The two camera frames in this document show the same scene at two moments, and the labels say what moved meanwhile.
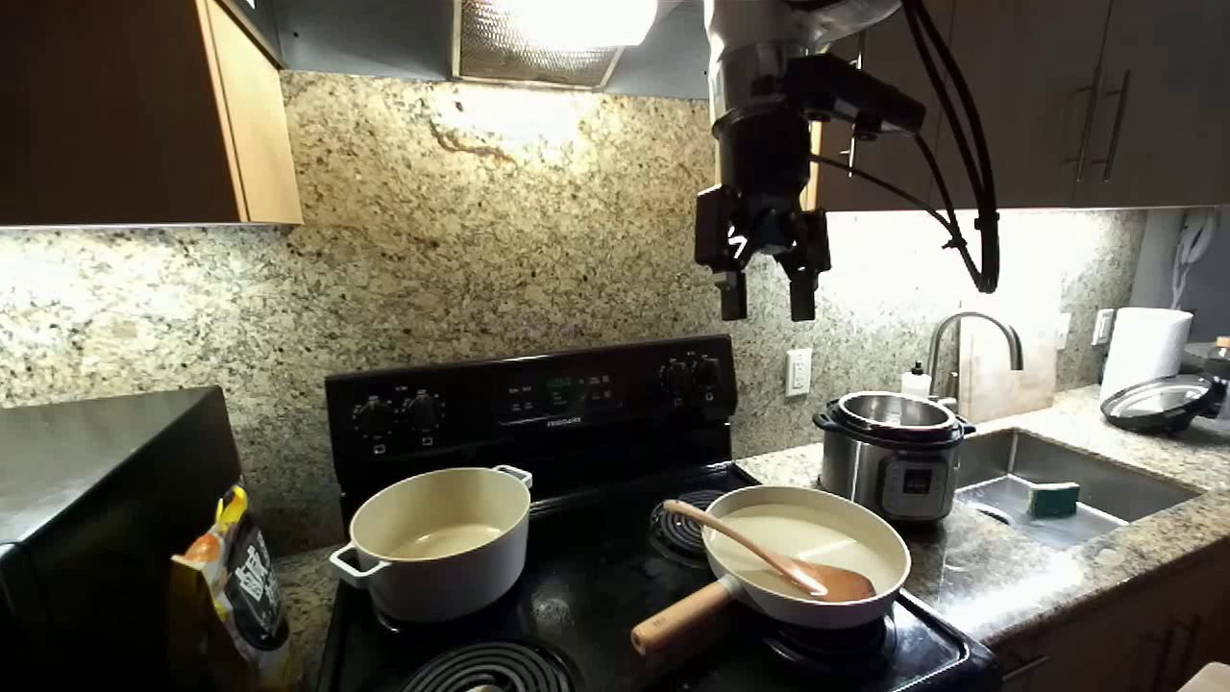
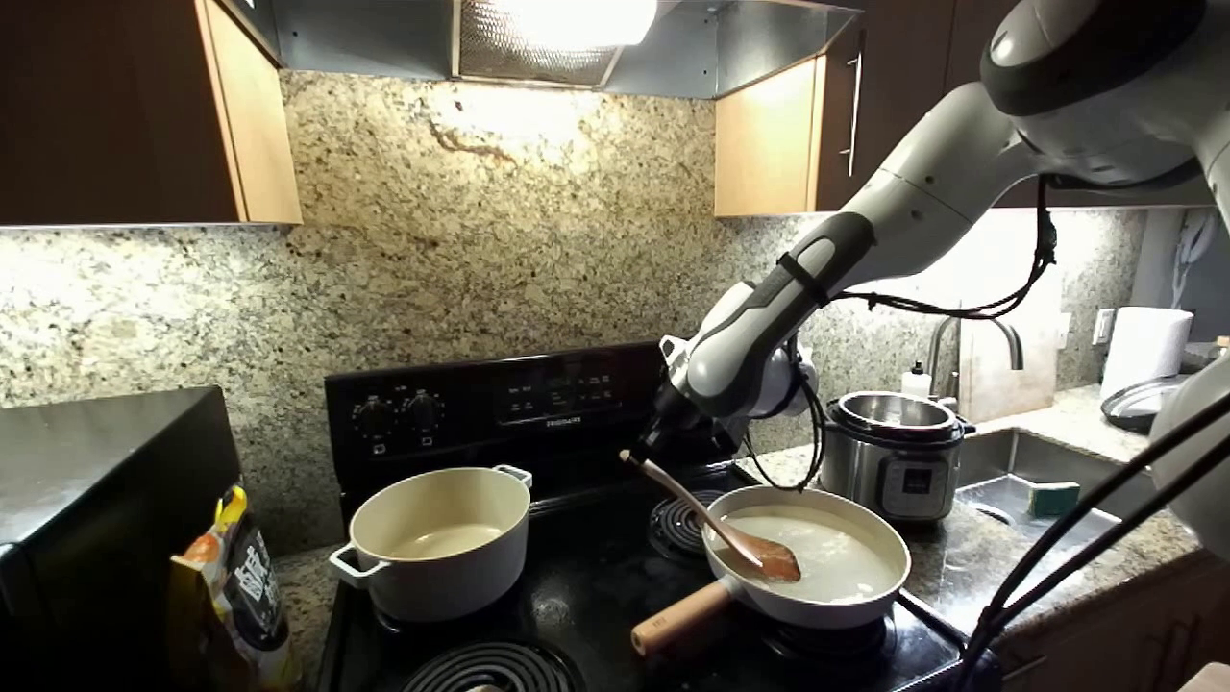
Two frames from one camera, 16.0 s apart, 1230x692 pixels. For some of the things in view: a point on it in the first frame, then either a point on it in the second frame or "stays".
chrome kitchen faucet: x=946 y=350 stays
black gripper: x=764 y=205 → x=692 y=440
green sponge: x=1055 y=499 stays
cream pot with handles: x=439 y=543 stays
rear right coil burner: x=676 y=529 stays
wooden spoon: x=814 y=573 → x=741 y=552
